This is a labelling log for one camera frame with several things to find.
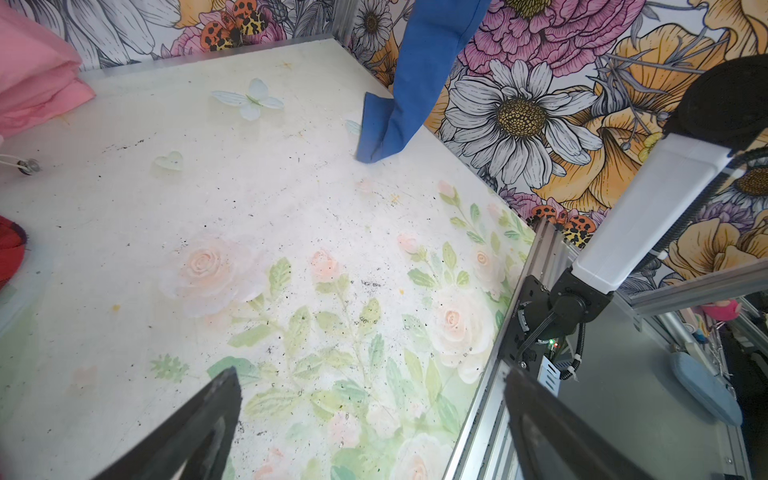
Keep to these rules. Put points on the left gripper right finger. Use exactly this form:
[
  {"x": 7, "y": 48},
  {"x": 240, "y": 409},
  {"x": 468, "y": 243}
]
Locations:
[{"x": 552, "y": 442}]

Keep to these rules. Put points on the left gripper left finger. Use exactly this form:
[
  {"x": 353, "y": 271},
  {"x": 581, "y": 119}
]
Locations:
[{"x": 193, "y": 443}]

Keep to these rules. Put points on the blue cloth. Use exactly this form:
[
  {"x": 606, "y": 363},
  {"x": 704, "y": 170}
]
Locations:
[{"x": 436, "y": 33}]

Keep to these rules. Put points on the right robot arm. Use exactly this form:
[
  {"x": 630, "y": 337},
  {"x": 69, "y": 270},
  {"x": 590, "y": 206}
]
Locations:
[{"x": 705, "y": 141}]

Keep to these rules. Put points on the red black plaid cloth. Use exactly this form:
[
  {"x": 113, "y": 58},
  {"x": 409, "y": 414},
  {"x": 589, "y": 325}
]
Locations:
[{"x": 13, "y": 241}]

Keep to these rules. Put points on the pink cloth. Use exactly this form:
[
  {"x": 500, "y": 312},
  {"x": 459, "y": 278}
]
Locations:
[{"x": 39, "y": 74}]

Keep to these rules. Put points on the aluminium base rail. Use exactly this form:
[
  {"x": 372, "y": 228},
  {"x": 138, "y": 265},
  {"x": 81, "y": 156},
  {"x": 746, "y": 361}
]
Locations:
[{"x": 485, "y": 448}]

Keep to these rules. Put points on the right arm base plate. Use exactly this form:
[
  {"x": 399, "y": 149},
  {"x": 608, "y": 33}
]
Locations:
[{"x": 530, "y": 310}]

